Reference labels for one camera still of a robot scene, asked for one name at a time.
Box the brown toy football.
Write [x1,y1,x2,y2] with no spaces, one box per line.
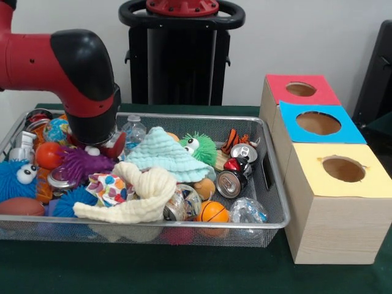
[0,197,46,217]

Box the polka dot fabric toy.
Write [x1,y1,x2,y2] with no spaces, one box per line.
[85,173,135,206]

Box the mint waffle cloth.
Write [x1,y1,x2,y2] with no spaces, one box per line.
[125,126,217,182]

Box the striped tiger plush toy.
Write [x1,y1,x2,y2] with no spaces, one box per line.
[220,128,261,154]

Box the orange toy basketball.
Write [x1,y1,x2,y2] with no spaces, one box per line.
[195,201,230,223]

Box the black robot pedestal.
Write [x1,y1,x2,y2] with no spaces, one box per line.
[118,0,246,107]

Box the silver mesh bin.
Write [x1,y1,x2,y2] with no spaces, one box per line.
[0,109,292,248]

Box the silver drink can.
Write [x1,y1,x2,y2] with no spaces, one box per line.
[216,170,248,199]

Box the cream waffle cloth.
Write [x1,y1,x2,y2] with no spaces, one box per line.
[73,161,178,224]

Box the blue spiky ball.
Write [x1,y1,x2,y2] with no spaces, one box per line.
[0,159,39,203]

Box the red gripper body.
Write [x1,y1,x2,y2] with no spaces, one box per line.
[100,131,127,159]

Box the dark green tablecloth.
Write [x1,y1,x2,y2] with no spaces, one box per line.
[366,111,392,132]
[0,103,392,294]

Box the wooden box with three holes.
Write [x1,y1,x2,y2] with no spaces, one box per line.
[258,73,392,265]

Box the green spiky monster toy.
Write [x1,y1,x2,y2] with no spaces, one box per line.
[179,132,218,162]

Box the purple spiky monster toy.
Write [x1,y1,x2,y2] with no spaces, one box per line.
[56,146,116,184]

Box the black panel on stand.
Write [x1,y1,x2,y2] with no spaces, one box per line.
[352,20,392,129]

